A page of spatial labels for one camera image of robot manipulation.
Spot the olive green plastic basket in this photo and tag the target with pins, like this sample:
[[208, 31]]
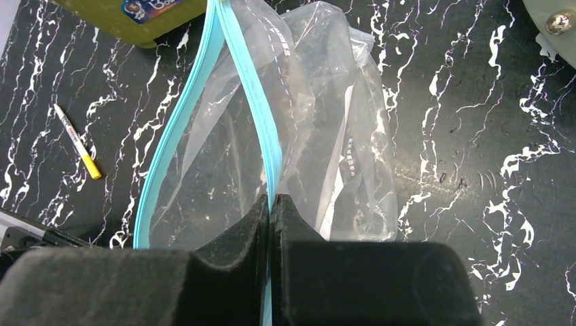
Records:
[[137, 22]]

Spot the yellow capped marker pen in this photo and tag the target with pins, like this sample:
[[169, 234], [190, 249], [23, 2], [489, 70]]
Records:
[[86, 158]]

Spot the round drawer cabinet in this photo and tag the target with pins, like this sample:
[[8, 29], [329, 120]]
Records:
[[555, 19]]

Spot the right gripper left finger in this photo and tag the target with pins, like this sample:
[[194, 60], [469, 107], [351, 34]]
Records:
[[135, 283]]

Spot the clear zip top bag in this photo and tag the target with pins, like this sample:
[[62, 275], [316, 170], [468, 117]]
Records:
[[276, 104]]

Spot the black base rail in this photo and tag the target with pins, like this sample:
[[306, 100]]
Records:
[[19, 235]]

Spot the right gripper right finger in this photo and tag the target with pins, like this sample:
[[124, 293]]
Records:
[[320, 282]]

